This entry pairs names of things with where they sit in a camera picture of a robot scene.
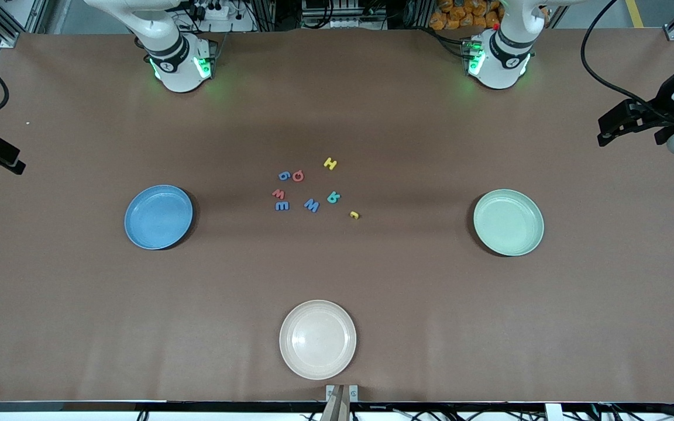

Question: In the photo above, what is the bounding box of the white power strip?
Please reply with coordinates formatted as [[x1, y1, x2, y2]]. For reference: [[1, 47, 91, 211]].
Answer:
[[188, 0, 231, 21]]

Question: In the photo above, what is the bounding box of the grey equipment rack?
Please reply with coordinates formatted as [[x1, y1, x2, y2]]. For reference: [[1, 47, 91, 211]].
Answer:
[[301, 0, 387, 31]]

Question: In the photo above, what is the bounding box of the bag of orange fruit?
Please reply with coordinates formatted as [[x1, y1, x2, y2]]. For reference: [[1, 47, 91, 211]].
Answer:
[[429, 0, 504, 31]]

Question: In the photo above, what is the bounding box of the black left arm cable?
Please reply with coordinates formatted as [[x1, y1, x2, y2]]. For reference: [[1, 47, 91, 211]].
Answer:
[[580, 0, 674, 118]]

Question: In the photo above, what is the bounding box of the pale green plate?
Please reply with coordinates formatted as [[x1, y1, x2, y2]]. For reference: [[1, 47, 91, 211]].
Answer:
[[473, 189, 545, 257]]

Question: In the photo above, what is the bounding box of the beige plate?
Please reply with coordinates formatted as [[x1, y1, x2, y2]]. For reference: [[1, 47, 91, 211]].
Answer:
[[279, 300, 357, 380]]

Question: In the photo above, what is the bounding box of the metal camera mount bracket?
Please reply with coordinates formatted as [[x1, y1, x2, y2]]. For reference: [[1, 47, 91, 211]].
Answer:
[[321, 384, 359, 421]]

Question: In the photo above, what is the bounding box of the blue plate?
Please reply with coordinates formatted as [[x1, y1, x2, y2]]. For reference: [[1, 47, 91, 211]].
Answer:
[[124, 185, 194, 250]]

